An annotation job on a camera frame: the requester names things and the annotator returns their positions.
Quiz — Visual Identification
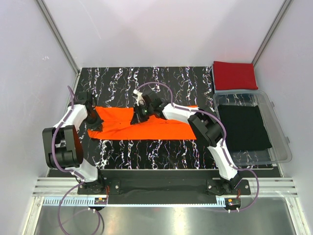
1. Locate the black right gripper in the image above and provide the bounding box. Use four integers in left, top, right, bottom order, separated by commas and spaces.
131, 103, 154, 125

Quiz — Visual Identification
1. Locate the orange t-shirt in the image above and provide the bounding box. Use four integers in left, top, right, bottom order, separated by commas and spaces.
88, 106, 196, 140

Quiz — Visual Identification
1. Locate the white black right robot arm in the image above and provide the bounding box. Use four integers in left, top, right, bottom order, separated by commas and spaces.
130, 90, 242, 195

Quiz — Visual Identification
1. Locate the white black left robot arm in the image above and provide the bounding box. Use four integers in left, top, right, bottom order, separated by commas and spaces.
42, 91, 106, 194

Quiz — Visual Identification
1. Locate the red folded t-shirt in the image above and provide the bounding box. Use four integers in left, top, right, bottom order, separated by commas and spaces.
213, 61, 258, 91

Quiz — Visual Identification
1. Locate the black folded t-shirt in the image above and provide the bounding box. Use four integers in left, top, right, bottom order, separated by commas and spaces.
218, 105, 272, 151

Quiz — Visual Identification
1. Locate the clear plastic bin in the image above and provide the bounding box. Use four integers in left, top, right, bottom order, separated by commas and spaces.
213, 90, 292, 166

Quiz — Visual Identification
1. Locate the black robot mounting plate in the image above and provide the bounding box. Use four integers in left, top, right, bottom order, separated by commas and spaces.
78, 178, 251, 196

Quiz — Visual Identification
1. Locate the left aluminium frame post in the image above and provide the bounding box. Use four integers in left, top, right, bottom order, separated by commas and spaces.
35, 0, 80, 76

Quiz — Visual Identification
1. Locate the aluminium frame post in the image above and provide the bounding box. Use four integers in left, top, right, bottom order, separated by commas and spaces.
252, 0, 293, 68
35, 0, 80, 76

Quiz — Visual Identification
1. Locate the aluminium extrusion rail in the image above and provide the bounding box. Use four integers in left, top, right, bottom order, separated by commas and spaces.
33, 177, 298, 197

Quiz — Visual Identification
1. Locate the slotted cable duct rail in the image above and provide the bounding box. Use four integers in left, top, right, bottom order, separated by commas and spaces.
43, 197, 242, 207

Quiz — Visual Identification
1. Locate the right aluminium frame post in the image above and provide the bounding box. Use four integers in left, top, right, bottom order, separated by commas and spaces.
252, 0, 293, 68

